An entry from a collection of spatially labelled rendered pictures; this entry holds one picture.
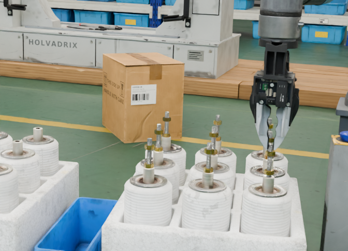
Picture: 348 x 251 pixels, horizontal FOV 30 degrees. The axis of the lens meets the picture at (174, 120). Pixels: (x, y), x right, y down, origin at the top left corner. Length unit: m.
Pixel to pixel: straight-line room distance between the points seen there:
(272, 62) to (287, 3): 0.11
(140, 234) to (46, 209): 0.29
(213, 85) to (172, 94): 0.89
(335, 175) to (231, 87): 1.94
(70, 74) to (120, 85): 1.18
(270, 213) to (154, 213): 0.22
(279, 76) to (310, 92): 2.12
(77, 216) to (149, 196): 0.36
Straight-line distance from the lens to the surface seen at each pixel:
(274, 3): 1.17
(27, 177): 1.46
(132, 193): 1.27
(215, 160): 1.39
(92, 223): 1.60
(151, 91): 2.45
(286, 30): 1.17
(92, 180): 2.06
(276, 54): 1.16
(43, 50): 3.78
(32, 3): 3.97
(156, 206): 1.27
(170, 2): 6.27
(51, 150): 1.56
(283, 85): 1.17
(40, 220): 1.44
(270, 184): 1.27
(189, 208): 1.27
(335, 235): 1.50
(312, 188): 2.10
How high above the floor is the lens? 0.68
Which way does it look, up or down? 14 degrees down
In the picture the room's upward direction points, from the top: 2 degrees clockwise
